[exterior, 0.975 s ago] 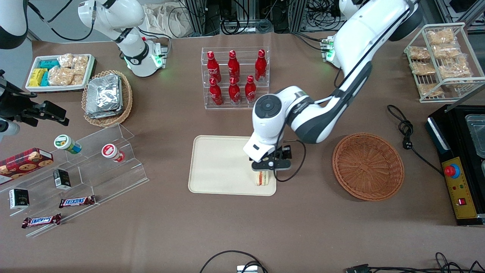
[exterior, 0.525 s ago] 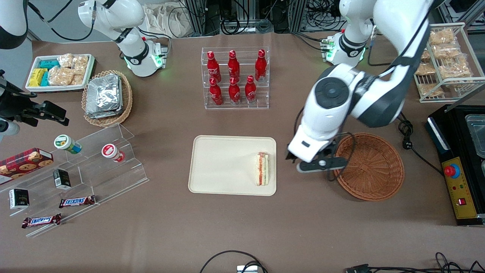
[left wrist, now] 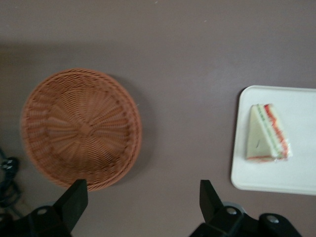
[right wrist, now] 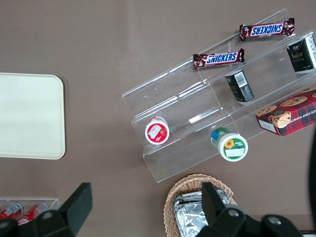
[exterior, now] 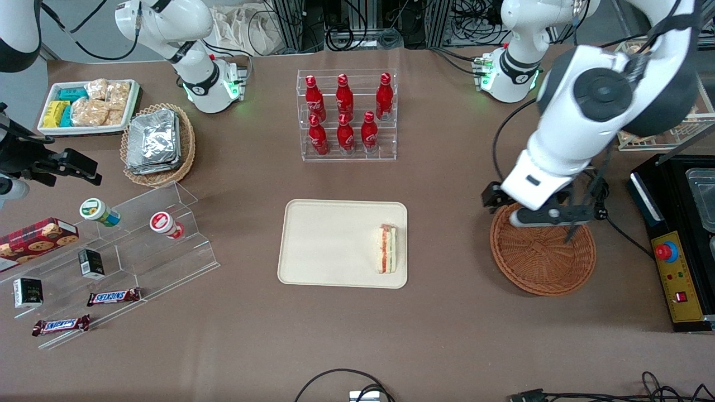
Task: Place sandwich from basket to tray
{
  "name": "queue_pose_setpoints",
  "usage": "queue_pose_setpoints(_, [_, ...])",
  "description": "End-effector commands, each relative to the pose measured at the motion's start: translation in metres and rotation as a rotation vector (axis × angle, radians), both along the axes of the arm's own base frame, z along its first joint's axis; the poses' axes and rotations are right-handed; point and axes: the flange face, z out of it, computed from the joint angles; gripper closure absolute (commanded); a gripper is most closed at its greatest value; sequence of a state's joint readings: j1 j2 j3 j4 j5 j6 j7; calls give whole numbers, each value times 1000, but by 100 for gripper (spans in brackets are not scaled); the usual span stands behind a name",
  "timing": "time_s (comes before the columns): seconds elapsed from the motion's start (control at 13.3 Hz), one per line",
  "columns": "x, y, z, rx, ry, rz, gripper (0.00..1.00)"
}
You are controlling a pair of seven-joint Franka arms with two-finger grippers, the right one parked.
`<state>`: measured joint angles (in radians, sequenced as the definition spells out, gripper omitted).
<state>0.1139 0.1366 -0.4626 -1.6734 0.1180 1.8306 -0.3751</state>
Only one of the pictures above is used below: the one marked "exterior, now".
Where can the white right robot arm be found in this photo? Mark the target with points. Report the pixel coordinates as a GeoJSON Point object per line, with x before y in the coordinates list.
{"type": "Point", "coordinates": [195, 33]}

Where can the yellow snack pack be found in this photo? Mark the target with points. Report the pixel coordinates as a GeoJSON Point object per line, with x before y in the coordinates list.
{"type": "Point", "coordinates": [55, 113]}

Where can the oval light wicker basket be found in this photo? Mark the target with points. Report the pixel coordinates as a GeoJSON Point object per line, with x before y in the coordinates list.
{"type": "Point", "coordinates": [189, 139]}

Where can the clear bag fried snack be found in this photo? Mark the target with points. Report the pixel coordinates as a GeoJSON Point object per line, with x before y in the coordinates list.
{"type": "Point", "coordinates": [634, 49]}

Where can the silver foil pouch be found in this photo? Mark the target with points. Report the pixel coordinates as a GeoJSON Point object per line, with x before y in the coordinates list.
{"type": "Point", "coordinates": [152, 137]}
{"type": "Point", "coordinates": [153, 170]}

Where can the red emergency stop button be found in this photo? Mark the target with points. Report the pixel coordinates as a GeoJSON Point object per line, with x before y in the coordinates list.
{"type": "Point", "coordinates": [666, 252]}

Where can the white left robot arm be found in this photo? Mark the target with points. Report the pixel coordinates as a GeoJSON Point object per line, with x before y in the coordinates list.
{"type": "Point", "coordinates": [564, 145]}

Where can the beige rectangular tray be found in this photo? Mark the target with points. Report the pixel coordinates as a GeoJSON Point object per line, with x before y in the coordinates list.
{"type": "Point", "coordinates": [335, 245]}

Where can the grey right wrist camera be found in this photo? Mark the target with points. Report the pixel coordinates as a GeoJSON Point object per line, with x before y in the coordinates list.
{"type": "Point", "coordinates": [11, 190]}

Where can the small grey device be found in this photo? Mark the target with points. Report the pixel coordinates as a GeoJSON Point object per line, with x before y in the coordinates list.
{"type": "Point", "coordinates": [364, 396]}

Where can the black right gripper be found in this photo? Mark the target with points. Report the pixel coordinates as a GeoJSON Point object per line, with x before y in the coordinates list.
{"type": "Point", "coordinates": [22, 157]}

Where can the clear bag rice crackers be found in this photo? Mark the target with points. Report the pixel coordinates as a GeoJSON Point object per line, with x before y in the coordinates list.
{"type": "Point", "coordinates": [89, 113]}
{"type": "Point", "coordinates": [118, 95]}
{"type": "Point", "coordinates": [96, 89]}
{"type": "Point", "coordinates": [115, 117]}

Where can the white rectangular snack tray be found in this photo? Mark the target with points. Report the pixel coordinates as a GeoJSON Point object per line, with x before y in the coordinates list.
{"type": "Point", "coordinates": [84, 131]}

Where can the round brown wicker basket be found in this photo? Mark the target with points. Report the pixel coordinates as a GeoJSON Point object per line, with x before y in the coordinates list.
{"type": "Point", "coordinates": [536, 262]}

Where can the red lid yogurt cup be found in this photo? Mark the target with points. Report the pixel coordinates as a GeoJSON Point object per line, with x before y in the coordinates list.
{"type": "Point", "coordinates": [165, 224]}

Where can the clear plastic container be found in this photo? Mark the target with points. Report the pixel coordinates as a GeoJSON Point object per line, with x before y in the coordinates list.
{"type": "Point", "coordinates": [702, 201]}

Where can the clear acrylic bottle rack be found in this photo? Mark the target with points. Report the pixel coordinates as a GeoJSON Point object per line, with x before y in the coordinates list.
{"type": "Point", "coordinates": [360, 157]}

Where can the Snickers chocolate bar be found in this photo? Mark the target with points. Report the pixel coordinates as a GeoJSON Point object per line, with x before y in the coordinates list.
{"type": "Point", "coordinates": [60, 325]}
{"type": "Point", "coordinates": [113, 297]}

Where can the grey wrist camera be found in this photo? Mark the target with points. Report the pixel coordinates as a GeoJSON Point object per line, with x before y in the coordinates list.
{"type": "Point", "coordinates": [547, 216]}
{"type": "Point", "coordinates": [11, 190]}

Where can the clear acrylic step shelf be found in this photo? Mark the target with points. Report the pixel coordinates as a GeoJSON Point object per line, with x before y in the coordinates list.
{"type": "Point", "coordinates": [167, 268]}

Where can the aluminium frame post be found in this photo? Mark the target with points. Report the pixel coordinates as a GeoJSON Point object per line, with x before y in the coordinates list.
{"type": "Point", "coordinates": [287, 25]}
{"type": "Point", "coordinates": [444, 22]}

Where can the red plaid cookie box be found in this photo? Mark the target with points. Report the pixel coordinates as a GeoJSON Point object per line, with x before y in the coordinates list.
{"type": "Point", "coordinates": [36, 240]}

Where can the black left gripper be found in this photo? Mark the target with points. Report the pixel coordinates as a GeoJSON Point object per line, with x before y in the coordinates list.
{"type": "Point", "coordinates": [492, 196]}

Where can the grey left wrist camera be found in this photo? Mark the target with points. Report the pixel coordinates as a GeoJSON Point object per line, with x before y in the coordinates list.
{"type": "Point", "coordinates": [547, 216]}

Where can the black control box yellow panel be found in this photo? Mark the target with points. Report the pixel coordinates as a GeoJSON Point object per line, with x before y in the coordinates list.
{"type": "Point", "coordinates": [684, 273]}

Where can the small black carton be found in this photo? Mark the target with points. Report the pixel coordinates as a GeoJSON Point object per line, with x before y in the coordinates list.
{"type": "Point", "coordinates": [91, 264]}
{"type": "Point", "coordinates": [28, 293]}

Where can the teal snack pack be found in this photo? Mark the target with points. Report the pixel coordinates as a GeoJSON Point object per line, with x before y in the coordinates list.
{"type": "Point", "coordinates": [72, 94]}
{"type": "Point", "coordinates": [66, 116]}

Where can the triangular sandwich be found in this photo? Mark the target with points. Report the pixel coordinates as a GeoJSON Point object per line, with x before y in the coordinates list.
{"type": "Point", "coordinates": [386, 251]}

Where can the green lid yogurt cup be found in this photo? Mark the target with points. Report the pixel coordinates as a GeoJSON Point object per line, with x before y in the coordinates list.
{"type": "Point", "coordinates": [98, 212]}

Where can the red cola bottle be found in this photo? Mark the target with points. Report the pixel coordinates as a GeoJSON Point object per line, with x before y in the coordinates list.
{"type": "Point", "coordinates": [369, 134]}
{"type": "Point", "coordinates": [384, 96]}
{"type": "Point", "coordinates": [318, 138]}
{"type": "Point", "coordinates": [314, 99]}
{"type": "Point", "coordinates": [344, 96]}
{"type": "Point", "coordinates": [346, 135]}

